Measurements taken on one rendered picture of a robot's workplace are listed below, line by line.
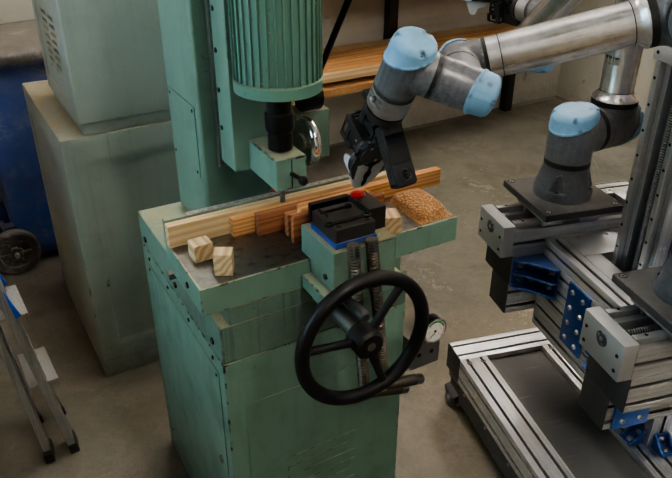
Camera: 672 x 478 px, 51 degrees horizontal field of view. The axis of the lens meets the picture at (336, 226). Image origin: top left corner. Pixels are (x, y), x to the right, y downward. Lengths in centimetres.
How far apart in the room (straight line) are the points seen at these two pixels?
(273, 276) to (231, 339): 15
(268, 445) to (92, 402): 101
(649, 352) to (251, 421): 82
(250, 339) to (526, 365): 110
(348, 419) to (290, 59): 85
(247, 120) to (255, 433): 67
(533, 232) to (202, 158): 86
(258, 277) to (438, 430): 113
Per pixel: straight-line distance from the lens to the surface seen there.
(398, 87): 115
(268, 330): 143
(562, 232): 192
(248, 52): 133
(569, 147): 183
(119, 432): 239
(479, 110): 116
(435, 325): 160
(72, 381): 263
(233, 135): 150
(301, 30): 131
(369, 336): 129
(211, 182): 163
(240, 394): 150
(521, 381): 222
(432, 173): 169
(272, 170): 143
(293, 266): 138
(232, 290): 135
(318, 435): 169
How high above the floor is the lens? 162
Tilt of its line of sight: 29 degrees down
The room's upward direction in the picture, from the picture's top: straight up
